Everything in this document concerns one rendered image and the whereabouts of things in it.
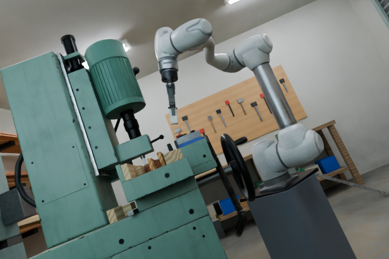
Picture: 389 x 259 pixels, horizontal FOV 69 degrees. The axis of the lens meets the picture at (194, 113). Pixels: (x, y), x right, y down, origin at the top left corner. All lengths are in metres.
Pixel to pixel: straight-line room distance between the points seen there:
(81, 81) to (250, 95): 3.56
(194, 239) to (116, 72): 0.70
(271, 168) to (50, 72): 1.19
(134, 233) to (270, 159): 0.92
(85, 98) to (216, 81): 3.56
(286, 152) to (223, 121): 2.91
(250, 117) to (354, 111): 1.51
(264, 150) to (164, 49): 0.80
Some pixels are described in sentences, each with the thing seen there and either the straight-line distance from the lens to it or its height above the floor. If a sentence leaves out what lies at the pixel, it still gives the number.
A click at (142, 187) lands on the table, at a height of 0.87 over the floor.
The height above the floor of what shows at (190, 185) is 0.82.
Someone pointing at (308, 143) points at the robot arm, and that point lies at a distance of 1.57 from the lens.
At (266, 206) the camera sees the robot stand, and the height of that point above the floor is 0.55.
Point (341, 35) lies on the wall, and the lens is 5.15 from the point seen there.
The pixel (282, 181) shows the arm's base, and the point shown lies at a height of 0.64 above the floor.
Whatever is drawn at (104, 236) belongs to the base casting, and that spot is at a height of 0.77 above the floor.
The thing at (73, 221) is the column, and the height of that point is 0.85.
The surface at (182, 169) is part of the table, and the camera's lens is 0.87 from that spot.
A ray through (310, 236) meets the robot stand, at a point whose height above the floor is 0.36.
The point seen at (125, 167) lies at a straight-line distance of 0.89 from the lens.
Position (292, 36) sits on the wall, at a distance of 4.96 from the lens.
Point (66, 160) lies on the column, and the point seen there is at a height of 1.07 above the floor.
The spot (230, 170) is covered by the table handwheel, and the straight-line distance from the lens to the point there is 1.17.
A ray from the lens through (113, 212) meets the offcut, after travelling 1.02.
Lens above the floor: 0.83
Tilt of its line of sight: 12 degrees up
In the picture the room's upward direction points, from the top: 23 degrees counter-clockwise
